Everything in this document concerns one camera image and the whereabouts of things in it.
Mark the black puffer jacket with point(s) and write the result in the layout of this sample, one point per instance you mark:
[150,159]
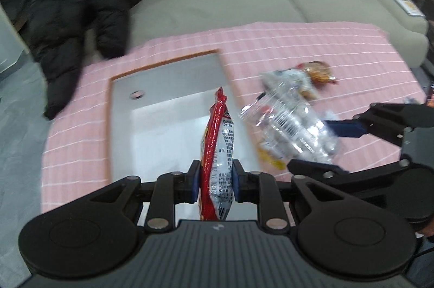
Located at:
[57,41]

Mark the pink checkered tablecloth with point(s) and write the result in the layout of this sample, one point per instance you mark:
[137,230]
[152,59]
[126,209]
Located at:
[341,67]

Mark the orange noodle snack bag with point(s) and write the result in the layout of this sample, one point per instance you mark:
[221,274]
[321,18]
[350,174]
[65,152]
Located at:
[319,72]

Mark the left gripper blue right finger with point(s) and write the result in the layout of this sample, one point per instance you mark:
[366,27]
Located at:
[262,190]

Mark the magazine on sofa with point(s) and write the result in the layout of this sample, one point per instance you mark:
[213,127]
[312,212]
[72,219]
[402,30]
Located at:
[410,8]

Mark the clear candy bag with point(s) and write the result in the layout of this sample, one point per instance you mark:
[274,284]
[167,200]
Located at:
[289,127]

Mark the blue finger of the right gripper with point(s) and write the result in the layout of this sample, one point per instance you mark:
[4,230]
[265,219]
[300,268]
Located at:
[314,169]
[348,128]

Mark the orange cardboard box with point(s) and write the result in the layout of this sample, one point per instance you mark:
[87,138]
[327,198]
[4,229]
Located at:
[158,115]

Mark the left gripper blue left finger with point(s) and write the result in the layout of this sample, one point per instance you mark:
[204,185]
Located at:
[171,189]

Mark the red snack bag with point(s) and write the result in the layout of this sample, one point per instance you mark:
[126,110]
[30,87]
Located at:
[215,185]

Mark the white yellow snack packet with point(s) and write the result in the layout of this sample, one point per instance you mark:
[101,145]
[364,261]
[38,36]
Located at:
[270,159]

